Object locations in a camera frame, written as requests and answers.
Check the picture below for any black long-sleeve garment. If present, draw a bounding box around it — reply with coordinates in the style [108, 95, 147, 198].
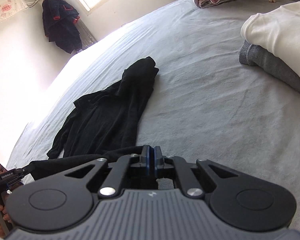
[31, 57, 159, 180]

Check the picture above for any grey bed sheet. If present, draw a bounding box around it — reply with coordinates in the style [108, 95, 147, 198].
[7, 0, 300, 230]

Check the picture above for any dark hanging jacket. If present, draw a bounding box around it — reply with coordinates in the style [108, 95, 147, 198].
[42, 0, 82, 54]

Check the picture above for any folded white garment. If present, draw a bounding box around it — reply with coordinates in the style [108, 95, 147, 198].
[241, 2, 300, 77]

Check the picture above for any white wall poster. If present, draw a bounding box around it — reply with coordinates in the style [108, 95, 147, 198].
[0, 0, 28, 22]

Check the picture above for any grey patterned curtain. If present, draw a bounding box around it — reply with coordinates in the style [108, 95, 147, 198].
[76, 19, 97, 50]

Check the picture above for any folded grey sweater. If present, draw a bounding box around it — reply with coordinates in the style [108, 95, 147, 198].
[239, 40, 300, 93]

